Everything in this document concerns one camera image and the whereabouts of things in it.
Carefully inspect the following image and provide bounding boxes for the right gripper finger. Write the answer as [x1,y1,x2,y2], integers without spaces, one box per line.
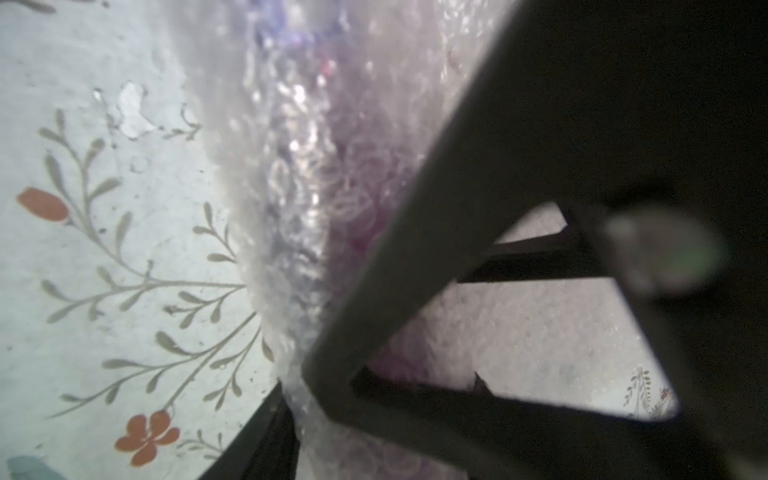
[199,383,300,480]

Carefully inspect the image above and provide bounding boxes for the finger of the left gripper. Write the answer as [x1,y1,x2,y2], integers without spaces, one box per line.
[302,1,767,479]

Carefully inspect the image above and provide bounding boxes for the purple glass bottle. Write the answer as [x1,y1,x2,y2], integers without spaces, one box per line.
[241,1,444,386]

